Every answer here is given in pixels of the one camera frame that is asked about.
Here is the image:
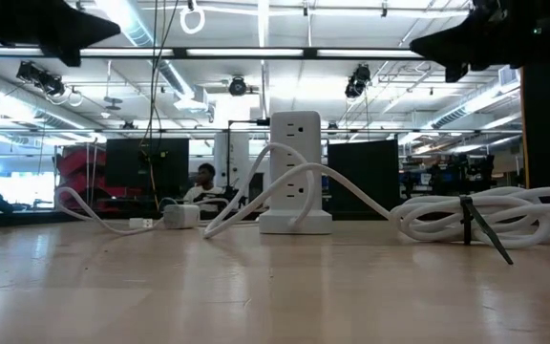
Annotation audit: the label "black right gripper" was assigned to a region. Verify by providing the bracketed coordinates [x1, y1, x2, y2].
[409, 0, 550, 83]

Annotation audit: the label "white power strip tower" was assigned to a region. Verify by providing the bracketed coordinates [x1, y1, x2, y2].
[258, 110, 333, 236]

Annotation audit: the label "white USB wall charger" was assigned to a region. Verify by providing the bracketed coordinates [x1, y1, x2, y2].
[161, 204, 201, 230]

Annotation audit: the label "black background robot rig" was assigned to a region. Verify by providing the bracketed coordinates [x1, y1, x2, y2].
[401, 152, 496, 197]

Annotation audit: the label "red storage rack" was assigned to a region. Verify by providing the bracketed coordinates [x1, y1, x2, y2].
[54, 142, 109, 211]

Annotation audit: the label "black monitor screen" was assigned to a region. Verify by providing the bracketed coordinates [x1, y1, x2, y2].
[105, 138, 191, 202]

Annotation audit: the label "black freestanding board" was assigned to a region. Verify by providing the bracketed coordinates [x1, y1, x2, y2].
[327, 139, 400, 214]

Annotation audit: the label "person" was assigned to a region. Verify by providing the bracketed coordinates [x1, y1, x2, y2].
[181, 162, 229, 214]

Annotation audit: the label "black ceiling-hung camera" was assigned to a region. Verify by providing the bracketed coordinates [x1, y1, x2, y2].
[227, 75, 249, 97]
[345, 64, 371, 99]
[15, 60, 66, 98]

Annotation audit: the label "white hanging ring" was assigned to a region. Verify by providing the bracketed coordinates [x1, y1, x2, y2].
[179, 3, 207, 36]

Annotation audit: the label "black cable tie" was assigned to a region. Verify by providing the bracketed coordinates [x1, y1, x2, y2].
[458, 194, 515, 267]

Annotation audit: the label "black hanging cables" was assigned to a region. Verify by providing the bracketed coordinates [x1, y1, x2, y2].
[137, 0, 181, 211]

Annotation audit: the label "white thick power cord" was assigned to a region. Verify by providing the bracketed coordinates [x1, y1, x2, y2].
[201, 141, 550, 251]

